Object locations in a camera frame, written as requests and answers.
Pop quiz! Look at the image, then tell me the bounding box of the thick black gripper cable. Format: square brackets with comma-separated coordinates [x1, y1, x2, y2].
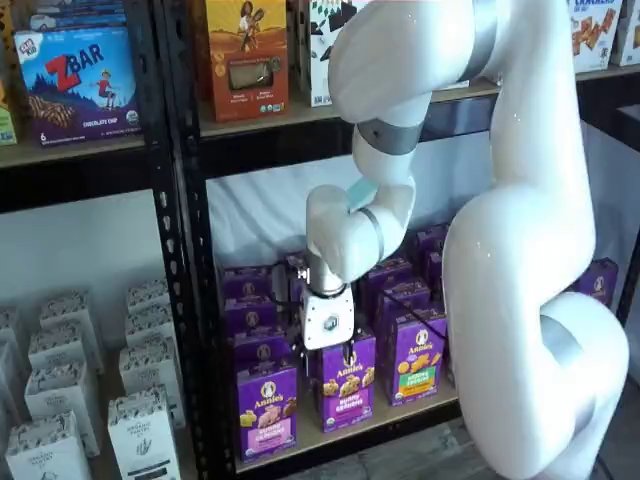
[271, 262, 309, 346]

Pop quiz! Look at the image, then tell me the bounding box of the teal tape strip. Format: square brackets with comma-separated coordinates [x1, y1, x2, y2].
[346, 175, 377, 212]

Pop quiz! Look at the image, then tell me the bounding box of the purple Annie's box pink patch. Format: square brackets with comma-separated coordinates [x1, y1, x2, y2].
[224, 294, 279, 335]
[236, 362, 300, 465]
[233, 324, 292, 374]
[222, 264, 275, 301]

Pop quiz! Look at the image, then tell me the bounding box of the white snack box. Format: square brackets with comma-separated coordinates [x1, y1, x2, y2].
[610, 0, 640, 67]

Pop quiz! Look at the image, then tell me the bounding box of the blue ZBar box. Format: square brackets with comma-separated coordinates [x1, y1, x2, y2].
[13, 24, 143, 148]
[28, 0, 127, 32]

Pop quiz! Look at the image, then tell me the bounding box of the white Sweet Thins box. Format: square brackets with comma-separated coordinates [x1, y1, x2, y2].
[308, 0, 349, 108]

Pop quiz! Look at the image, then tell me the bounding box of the blue pretzel crackers box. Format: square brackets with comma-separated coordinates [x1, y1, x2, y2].
[569, 0, 625, 71]

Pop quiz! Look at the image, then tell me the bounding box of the purple Annie's box yellow patch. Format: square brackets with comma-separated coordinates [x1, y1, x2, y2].
[424, 249, 448, 289]
[414, 224, 450, 259]

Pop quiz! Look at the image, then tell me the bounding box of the purple Annie's snack box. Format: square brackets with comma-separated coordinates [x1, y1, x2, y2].
[574, 257, 620, 307]

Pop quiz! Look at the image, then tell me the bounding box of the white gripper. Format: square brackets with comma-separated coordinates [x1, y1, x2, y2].
[297, 289, 358, 366]

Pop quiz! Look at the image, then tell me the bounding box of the black metal shelving rack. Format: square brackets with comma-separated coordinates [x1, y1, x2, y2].
[159, 0, 640, 480]
[0, 0, 211, 480]

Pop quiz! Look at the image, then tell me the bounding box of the purple Annie's box green patch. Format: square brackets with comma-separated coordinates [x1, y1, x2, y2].
[377, 279, 432, 321]
[389, 308, 448, 407]
[359, 257, 414, 301]

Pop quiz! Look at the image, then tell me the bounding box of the white backdrop cloth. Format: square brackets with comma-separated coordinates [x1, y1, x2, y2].
[205, 132, 621, 281]

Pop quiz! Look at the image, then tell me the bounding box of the yellow snack bar box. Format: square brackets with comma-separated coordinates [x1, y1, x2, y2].
[0, 0, 19, 147]

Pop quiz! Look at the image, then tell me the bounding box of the orange snack box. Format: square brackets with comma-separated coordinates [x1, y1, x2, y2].
[206, 0, 290, 124]

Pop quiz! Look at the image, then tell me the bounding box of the thin black cable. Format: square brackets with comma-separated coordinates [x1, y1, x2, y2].
[382, 292, 449, 321]

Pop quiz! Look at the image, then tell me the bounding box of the white Organic Pantry box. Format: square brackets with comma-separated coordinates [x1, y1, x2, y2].
[124, 278, 171, 314]
[39, 291, 104, 341]
[0, 304, 26, 351]
[118, 339, 186, 429]
[124, 304, 177, 351]
[107, 384, 181, 480]
[5, 412, 94, 480]
[24, 362, 101, 457]
[28, 322, 104, 374]

